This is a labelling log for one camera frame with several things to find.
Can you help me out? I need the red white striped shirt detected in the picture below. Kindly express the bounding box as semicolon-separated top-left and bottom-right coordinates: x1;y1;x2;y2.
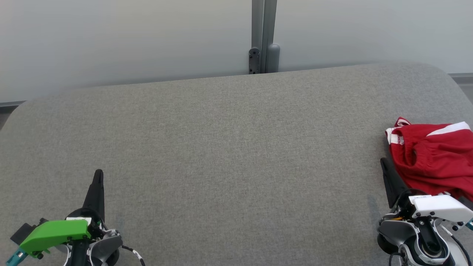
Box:
385;117;411;145

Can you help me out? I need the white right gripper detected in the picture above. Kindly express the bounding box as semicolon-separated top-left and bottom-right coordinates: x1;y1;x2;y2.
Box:
380;157;473;223

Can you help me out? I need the grey fabric sofa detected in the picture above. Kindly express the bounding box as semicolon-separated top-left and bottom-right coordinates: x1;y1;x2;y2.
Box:
0;62;473;266

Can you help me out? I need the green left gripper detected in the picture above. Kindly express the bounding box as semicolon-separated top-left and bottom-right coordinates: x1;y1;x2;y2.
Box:
19;169;106;259

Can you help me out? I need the red shorts white stripe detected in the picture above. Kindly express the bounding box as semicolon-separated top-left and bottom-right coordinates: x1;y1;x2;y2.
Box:
390;122;473;202

